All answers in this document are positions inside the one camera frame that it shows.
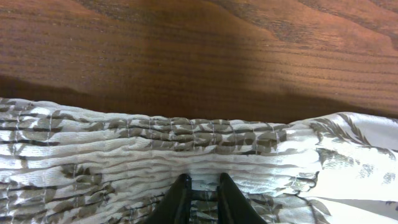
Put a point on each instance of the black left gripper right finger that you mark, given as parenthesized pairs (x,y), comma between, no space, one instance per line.
(233,208)

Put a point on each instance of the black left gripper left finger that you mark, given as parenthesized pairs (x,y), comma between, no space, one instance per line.
(175,207)

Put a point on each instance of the white fern print dress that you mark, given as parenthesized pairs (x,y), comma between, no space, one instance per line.
(62,164)

